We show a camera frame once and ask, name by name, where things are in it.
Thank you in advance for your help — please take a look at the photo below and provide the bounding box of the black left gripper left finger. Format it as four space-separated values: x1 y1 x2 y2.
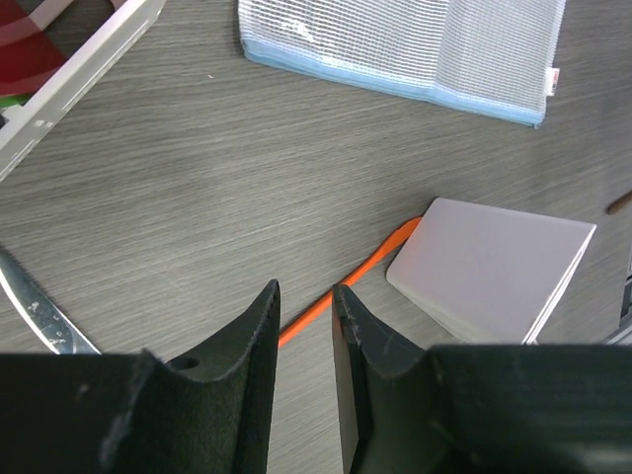
1 280 280 473

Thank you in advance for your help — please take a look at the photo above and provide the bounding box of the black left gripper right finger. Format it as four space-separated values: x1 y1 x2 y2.
332 284 631 473

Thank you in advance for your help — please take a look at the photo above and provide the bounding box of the silver table knife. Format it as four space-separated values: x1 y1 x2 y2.
1 248 101 355

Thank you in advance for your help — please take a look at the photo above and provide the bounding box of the orange plastic utensil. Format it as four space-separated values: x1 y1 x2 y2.
277 215 425 350

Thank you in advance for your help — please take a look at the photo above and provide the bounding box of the white utensil container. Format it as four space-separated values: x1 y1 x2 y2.
386 197 596 345

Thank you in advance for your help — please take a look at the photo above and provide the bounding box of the white desktop file organizer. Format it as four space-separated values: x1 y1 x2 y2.
1 0 165 177

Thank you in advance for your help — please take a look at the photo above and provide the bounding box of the grey cloth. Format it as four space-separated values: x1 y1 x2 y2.
238 0 566 127

